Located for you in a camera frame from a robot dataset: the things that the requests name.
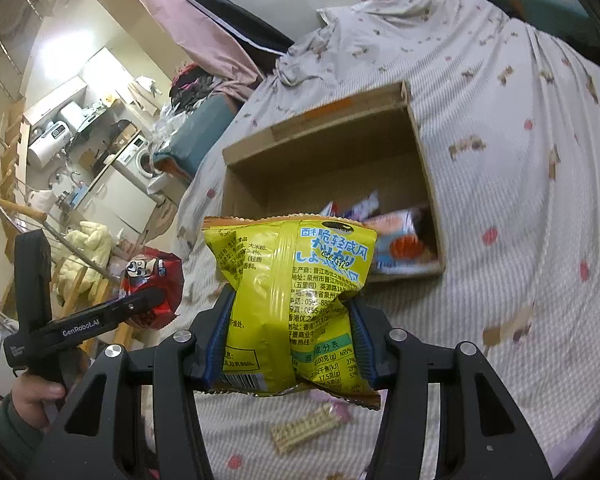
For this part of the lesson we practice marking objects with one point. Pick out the teal padded footboard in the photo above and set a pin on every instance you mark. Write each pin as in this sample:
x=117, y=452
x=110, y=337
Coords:
x=200, y=130

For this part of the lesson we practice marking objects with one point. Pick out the yellow snack packet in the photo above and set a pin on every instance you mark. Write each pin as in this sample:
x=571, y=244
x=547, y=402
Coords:
x=280, y=300

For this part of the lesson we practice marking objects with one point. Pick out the wooden rail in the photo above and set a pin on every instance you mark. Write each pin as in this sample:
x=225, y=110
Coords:
x=10, y=205

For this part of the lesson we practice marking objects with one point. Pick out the pale blue orange-photo packet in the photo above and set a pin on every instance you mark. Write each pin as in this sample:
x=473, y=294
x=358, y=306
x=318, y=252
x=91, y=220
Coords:
x=400, y=245

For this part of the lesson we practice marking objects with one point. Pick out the teal headboard cushion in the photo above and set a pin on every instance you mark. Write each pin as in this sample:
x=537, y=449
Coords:
x=545, y=10

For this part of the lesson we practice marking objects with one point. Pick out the gold biscuit packet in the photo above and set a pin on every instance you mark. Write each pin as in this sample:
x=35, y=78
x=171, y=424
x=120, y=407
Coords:
x=300, y=430

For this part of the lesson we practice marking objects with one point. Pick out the white water heater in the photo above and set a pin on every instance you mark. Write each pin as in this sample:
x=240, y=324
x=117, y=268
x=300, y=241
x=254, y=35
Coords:
x=45, y=145

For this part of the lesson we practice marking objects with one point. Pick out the person's left hand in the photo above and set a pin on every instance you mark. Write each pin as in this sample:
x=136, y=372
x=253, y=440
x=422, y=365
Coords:
x=32, y=397

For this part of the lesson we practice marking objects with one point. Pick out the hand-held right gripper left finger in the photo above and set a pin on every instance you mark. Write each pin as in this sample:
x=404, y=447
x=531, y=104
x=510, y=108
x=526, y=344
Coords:
x=217, y=342

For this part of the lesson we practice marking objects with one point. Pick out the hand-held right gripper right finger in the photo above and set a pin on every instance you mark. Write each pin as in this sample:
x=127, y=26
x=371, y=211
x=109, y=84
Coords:
x=366, y=347

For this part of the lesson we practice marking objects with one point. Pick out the white kitchen counter cabinet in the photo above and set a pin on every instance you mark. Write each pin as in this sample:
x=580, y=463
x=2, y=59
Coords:
x=115, y=200

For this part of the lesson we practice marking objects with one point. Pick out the person's left forearm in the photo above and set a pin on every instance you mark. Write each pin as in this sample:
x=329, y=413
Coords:
x=5, y=440

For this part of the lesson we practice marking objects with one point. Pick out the white red snack packet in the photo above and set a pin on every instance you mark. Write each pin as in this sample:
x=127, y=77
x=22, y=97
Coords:
x=330, y=208

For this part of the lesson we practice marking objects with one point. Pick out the pale yellow jacket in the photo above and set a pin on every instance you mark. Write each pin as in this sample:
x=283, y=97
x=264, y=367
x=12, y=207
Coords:
x=87, y=245

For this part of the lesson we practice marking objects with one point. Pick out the white washing machine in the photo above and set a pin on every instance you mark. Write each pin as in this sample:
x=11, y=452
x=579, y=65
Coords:
x=142, y=160

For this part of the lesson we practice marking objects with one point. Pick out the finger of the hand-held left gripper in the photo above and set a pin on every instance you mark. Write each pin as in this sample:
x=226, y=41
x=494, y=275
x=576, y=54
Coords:
x=135, y=305

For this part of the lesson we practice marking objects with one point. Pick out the pink curtain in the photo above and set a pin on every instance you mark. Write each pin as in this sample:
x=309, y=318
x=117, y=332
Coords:
x=190, y=15

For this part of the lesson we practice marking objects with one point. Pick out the dark curtain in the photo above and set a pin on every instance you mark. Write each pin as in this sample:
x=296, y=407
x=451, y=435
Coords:
x=260, y=35

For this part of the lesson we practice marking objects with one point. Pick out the pile of clothes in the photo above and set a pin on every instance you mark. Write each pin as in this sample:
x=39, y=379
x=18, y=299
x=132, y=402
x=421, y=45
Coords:
x=195, y=87

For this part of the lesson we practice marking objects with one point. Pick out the brown cardboard box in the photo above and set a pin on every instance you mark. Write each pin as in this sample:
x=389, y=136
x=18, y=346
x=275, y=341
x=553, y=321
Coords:
x=330, y=175

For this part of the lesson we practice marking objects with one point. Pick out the white wall cabinet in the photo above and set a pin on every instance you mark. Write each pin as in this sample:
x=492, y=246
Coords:
x=55, y=100

